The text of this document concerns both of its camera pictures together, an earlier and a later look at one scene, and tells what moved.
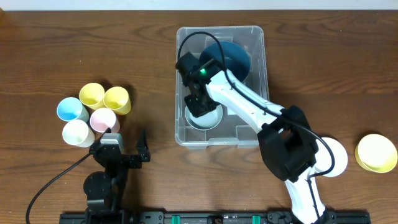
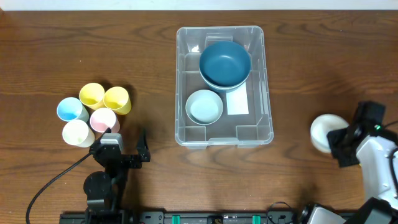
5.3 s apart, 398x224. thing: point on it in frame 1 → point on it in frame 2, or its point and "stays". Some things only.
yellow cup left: [91, 94] stays
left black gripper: [125, 158] stays
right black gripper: [199, 106] → [343, 149]
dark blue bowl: [237, 59] stays
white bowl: [324, 158] → [321, 126]
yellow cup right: [117, 99] stays
